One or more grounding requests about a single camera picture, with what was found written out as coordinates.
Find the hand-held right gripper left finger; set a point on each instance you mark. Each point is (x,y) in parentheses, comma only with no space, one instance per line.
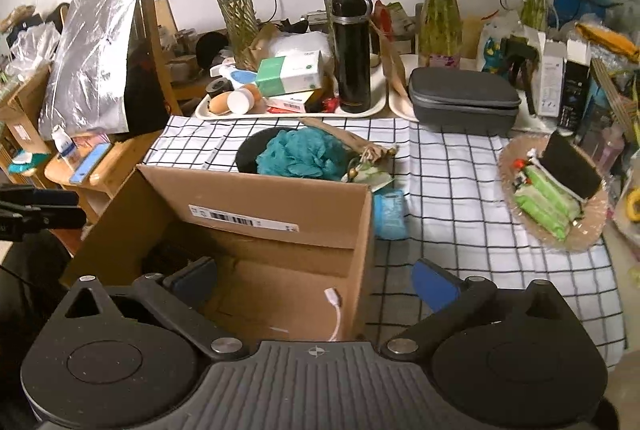
(192,284)

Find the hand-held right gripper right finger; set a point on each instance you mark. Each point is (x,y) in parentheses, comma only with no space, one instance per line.
(434,289)

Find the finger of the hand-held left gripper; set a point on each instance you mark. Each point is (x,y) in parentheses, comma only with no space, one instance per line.
(50,216)

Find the blue wet wipes packet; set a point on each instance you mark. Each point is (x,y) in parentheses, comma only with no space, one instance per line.
(391,215)

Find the brown cardboard box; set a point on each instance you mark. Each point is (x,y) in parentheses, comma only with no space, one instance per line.
(260,200)

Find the blue smartphone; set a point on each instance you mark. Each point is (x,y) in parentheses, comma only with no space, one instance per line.
(90,162)

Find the white bottle blue label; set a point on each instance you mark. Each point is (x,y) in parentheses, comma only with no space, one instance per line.
(65,147)

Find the black white checked tablecloth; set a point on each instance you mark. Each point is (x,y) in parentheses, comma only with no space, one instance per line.
(450,210)

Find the wooden stool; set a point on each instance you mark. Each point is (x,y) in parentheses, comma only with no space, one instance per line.
(125,154)

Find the wooden shelf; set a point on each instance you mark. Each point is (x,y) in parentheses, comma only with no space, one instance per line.
(25,99)

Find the green tissue packet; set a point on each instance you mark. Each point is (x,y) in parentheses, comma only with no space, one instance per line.
(550,190)
(537,212)

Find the green white sachet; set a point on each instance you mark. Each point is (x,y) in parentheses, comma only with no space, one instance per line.
(372,175)

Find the black round plate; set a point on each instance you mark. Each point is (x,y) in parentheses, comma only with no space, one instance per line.
(247,152)

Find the small red white toy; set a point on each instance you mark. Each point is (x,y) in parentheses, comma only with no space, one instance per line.
(522,172)

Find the woven straw basket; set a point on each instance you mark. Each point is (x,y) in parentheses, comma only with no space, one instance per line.
(580,235)

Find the silver foil bag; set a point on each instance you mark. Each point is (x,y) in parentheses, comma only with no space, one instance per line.
(90,59)

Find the teal bath loofah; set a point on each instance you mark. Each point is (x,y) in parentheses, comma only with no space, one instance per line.
(300,154)

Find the long cream tray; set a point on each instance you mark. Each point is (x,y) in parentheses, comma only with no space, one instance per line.
(210,113)

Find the clear plastic bag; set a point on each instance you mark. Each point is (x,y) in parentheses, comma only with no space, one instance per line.
(35,42)

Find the brown egg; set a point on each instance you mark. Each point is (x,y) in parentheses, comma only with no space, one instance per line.
(257,93)
(219,104)

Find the grey zip case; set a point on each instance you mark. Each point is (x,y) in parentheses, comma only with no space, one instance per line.
(460,99)

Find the black tape roll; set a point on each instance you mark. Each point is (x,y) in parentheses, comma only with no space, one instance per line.
(217,87)

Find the red white flat box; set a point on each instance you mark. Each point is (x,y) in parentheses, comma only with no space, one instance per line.
(287,102)

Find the red foil wrapper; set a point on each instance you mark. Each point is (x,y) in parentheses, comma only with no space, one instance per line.
(331,103)

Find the white blue tube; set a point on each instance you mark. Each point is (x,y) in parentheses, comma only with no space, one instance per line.
(235,73)

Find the brown paper bag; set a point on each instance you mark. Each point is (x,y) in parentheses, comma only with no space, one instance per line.
(395,69)

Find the green white carton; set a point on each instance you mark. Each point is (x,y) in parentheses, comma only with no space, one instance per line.
(290,74)

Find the tall black carton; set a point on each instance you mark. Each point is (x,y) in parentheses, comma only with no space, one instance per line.
(575,94)

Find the tall white carton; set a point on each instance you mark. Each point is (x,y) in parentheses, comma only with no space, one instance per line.
(552,79)

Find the white bag blue figure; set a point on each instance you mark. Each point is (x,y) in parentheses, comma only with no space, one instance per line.
(495,54)

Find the black thermos bottle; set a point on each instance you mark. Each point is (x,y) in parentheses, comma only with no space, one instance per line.
(352,59)

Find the black tripod stand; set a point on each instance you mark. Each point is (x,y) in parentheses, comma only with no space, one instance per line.
(520,59)

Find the white plastic bag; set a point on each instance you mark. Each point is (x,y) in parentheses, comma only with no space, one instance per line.
(300,42)

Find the yellow folded umbrella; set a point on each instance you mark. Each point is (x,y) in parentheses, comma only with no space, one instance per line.
(610,37)

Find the blue plush toy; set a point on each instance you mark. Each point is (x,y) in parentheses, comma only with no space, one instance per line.
(575,4)

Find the wooden chair frame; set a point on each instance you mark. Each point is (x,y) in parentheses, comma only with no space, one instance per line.
(165,74)

